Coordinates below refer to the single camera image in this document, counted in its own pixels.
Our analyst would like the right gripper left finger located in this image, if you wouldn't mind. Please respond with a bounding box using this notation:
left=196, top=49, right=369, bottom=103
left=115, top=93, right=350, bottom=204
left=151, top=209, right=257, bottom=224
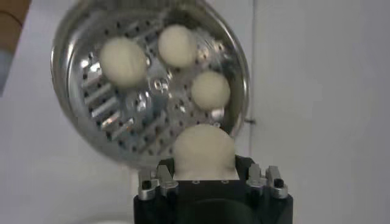
left=137, top=156, right=180, bottom=201

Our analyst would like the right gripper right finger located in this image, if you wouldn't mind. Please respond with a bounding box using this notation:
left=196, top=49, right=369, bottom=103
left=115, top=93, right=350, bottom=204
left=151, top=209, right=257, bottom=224
left=234, top=154, right=289, bottom=200

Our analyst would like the white steamed baozi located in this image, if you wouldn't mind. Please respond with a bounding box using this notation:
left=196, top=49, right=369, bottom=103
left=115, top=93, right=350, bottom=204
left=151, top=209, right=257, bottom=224
left=157, top=24, right=197, bottom=68
left=99, top=37, right=149, bottom=89
left=172, top=123, right=239, bottom=181
left=191, top=71, right=232, bottom=111

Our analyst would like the stainless steel steamer basket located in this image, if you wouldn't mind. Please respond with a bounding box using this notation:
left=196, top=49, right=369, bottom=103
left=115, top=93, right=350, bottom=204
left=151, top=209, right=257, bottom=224
left=50, top=0, right=251, bottom=168

